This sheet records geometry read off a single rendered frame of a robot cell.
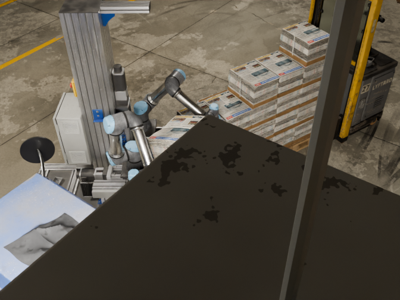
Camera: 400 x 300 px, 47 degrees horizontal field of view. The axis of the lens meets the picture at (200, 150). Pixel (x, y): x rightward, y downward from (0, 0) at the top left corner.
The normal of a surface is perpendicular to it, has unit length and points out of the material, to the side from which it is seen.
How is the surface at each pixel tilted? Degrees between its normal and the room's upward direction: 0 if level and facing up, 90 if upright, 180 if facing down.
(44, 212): 0
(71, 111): 0
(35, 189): 0
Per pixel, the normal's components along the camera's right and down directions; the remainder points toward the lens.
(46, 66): -0.01, -0.75
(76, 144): -0.01, 0.66
